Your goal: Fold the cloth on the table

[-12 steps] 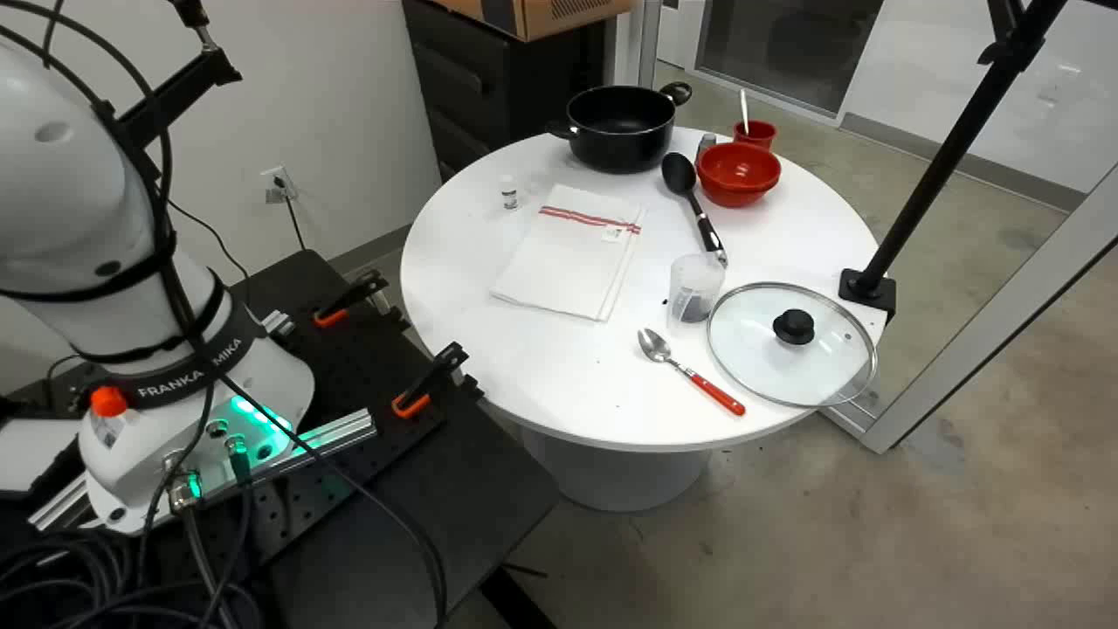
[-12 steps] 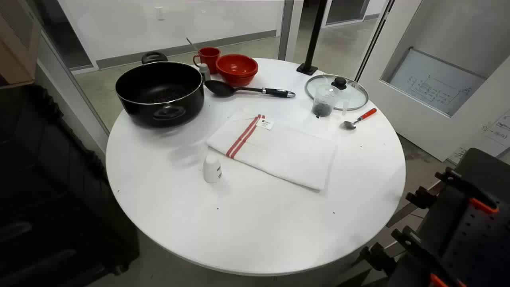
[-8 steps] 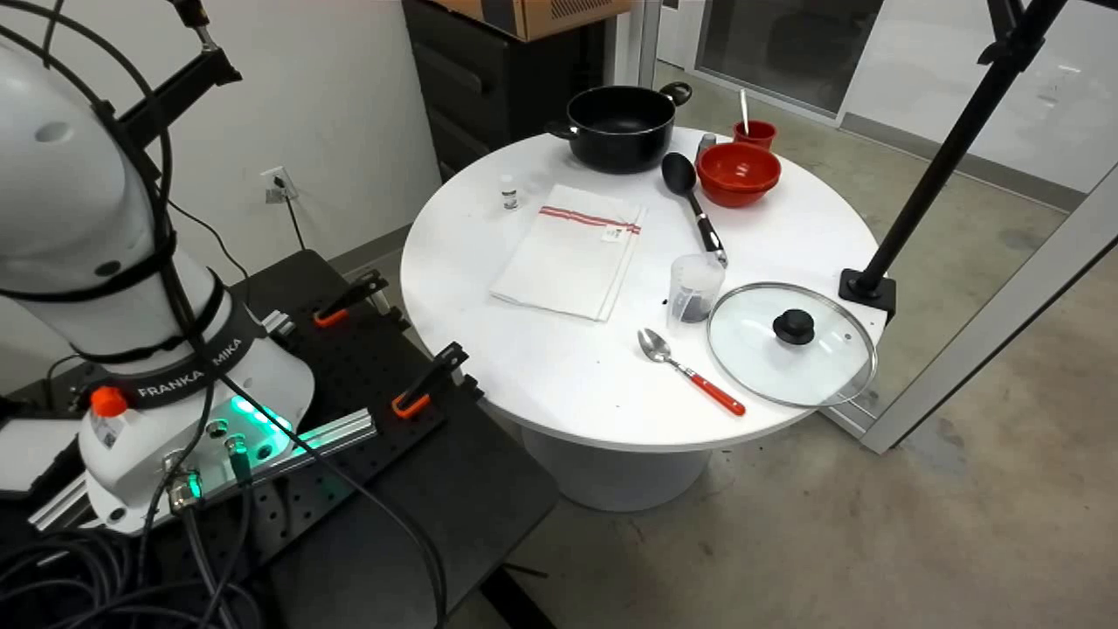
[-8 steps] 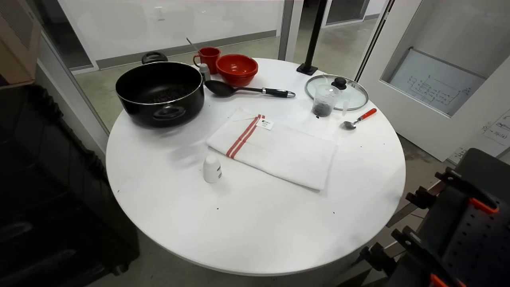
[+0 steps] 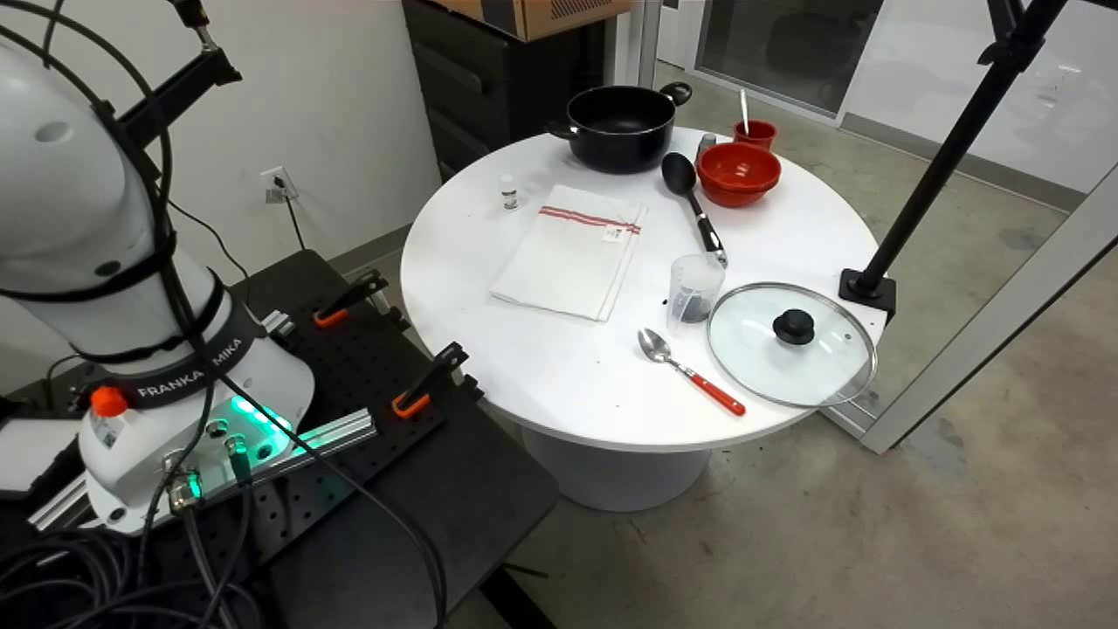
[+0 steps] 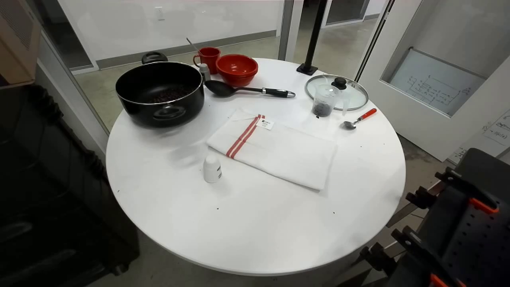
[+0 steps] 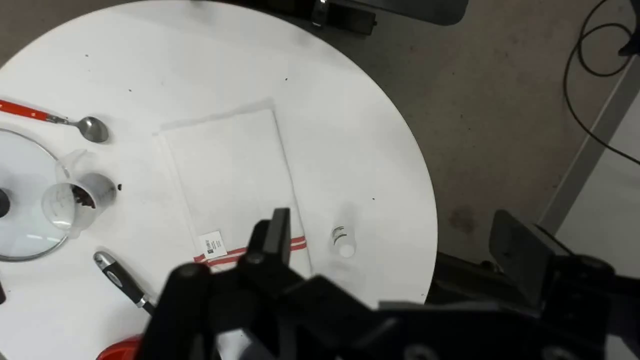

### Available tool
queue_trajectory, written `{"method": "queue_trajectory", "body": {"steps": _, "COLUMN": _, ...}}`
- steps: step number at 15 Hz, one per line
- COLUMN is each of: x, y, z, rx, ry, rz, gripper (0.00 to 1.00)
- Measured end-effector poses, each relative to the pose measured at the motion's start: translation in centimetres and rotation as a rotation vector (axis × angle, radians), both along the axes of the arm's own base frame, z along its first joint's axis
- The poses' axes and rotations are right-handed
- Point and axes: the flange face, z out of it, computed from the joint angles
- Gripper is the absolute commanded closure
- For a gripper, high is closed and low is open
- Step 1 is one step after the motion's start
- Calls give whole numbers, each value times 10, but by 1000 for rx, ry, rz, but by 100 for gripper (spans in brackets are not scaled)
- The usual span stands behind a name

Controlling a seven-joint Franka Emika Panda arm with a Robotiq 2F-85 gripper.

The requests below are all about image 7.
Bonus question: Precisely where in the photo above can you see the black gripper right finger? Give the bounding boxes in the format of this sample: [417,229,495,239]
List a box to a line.
[488,209,615,317]

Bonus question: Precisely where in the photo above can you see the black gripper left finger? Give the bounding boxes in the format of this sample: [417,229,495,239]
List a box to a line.
[138,207,309,360]

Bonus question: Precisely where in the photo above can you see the metal spoon with red handle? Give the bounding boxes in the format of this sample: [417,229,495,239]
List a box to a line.
[0,99,112,146]

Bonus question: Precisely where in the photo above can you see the red bowl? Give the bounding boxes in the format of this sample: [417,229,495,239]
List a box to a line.
[96,333,145,360]

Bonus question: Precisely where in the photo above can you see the clear plastic measuring cup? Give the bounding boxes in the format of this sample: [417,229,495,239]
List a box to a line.
[39,170,119,233]

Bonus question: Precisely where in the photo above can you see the glass pot lid black knob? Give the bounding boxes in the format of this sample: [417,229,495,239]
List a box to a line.
[0,126,83,265]

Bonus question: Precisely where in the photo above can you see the black platform table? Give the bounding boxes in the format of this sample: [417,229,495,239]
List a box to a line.
[329,0,469,29]

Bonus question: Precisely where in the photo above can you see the thin black power cable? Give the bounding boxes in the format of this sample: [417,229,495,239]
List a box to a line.
[560,0,640,168]

